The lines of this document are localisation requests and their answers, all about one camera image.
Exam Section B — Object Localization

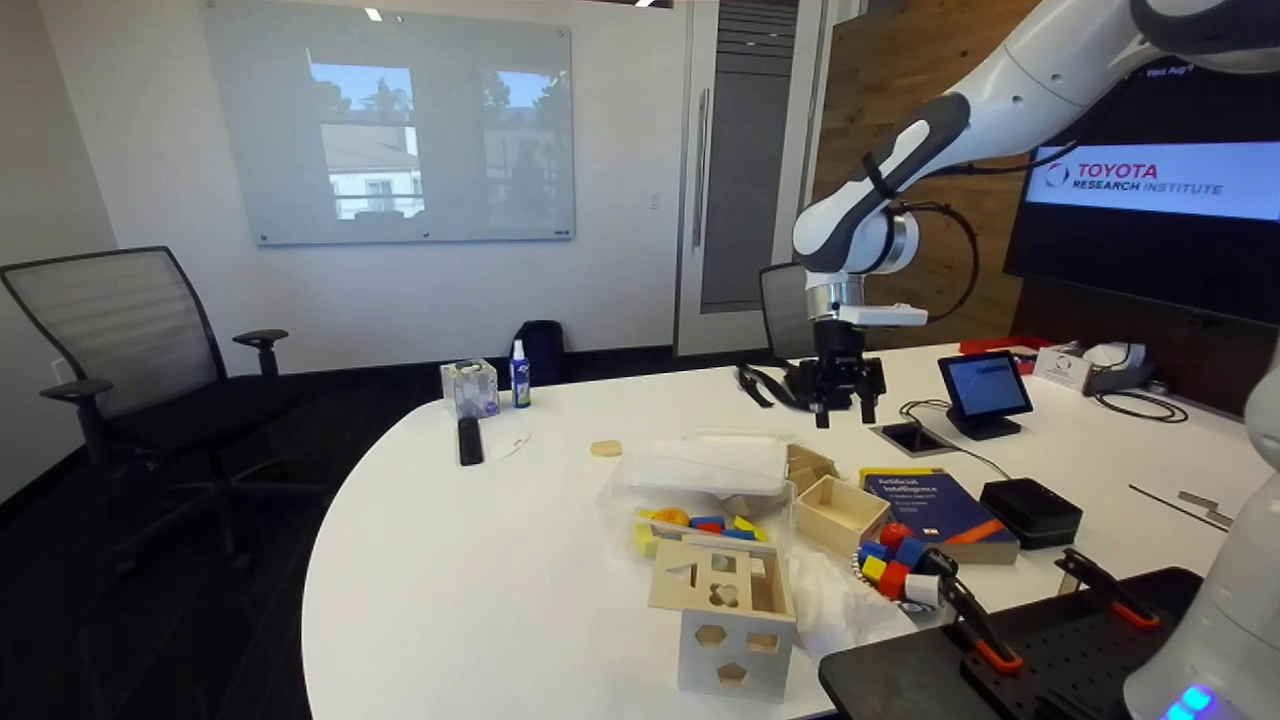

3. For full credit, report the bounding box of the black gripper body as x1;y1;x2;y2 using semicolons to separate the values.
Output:
795;315;888;398

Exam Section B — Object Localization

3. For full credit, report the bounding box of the white cloth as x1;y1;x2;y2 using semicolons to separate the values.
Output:
788;562;888;660

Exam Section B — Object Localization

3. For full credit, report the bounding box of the grey mesh office chair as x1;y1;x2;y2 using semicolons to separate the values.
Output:
754;261;825;362

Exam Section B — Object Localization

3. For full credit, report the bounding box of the small open wooden tray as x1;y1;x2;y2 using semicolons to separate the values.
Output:
795;470;892;558

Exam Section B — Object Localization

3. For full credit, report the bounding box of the black tablet display on stand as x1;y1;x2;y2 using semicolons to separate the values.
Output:
930;349;1038;443

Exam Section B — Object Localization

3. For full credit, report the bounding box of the blue book with orange stripe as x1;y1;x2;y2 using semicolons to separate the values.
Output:
854;465;1025;568

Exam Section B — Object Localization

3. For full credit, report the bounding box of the red box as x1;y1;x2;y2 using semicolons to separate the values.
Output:
954;331;1073;362

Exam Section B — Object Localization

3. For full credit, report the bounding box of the clear bin of coloured blocks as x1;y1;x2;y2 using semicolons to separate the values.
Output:
612;483;793;558

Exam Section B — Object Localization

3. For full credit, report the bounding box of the small black box device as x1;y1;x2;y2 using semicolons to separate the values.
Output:
978;470;1083;551

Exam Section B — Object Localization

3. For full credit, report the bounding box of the glass door with grey panel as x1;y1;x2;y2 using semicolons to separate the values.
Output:
670;0;841;361

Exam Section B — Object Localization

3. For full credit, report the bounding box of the wooden shape sorter box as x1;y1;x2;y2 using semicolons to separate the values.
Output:
645;536;798;702

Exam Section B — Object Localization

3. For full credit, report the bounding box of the small blue spray bottle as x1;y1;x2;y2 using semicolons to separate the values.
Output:
503;337;537;412

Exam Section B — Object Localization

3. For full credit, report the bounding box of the thin metal bar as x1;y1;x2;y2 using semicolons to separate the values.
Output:
1125;480;1241;531

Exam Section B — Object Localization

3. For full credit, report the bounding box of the clear tissue box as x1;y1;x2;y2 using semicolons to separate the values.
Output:
437;354;503;418

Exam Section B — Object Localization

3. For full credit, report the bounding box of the black remote control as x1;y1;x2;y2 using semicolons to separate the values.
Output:
451;412;488;466

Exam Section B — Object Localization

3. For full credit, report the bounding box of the mesh office chair with armrests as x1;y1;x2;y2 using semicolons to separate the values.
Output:
0;245;324;579

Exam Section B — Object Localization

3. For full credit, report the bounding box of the black bag with straps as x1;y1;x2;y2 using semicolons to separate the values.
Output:
733;354;854;414

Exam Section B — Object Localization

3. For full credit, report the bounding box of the table cable port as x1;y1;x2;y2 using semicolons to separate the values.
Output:
876;418;954;461

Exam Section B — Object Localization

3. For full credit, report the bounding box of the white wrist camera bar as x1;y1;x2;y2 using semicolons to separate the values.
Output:
829;299;936;337

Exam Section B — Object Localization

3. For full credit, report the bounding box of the black tablet cable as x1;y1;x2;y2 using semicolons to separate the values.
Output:
894;391;1021;489

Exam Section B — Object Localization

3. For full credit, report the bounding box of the black clamp with orange handle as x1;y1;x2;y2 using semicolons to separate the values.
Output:
1052;545;1163;637
919;545;1026;679

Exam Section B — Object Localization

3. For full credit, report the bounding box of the white device with cable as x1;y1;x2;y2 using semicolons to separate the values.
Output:
1031;337;1196;427

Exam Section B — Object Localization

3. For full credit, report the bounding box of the black backpack by wall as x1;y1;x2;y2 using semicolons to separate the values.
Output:
507;315;570;389

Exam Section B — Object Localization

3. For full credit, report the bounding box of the wall television screen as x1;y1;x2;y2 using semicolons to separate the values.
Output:
1003;58;1280;331

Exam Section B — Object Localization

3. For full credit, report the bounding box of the glass wall whiteboard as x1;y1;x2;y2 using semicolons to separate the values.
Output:
198;0;581;255

